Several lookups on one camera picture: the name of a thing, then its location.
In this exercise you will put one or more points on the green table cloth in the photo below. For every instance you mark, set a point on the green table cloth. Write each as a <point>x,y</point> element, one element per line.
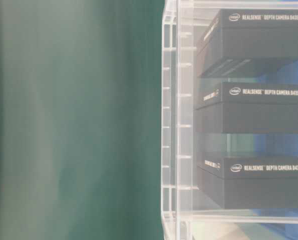
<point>80,98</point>

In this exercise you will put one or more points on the black realsense box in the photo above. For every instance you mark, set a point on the black realsense box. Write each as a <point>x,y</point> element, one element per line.
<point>247,43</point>
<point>250,182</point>
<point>247,108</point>

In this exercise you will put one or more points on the blue liner in case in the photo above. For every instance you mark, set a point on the blue liner in case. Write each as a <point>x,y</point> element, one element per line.
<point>279,144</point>

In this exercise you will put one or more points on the clear plastic storage case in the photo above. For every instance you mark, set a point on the clear plastic storage case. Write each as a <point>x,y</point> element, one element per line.
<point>186,212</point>

